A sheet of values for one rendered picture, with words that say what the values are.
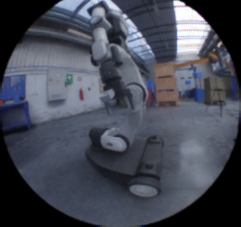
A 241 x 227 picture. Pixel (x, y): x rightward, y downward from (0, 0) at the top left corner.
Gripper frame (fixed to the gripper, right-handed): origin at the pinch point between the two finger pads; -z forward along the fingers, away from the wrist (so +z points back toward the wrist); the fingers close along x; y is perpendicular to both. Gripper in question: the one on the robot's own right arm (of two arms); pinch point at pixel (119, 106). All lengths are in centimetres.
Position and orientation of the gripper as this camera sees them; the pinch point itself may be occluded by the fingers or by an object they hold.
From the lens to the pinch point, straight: 35.4
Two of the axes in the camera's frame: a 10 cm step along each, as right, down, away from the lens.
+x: 8.7, -2.3, -4.4
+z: -2.7, -9.6, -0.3
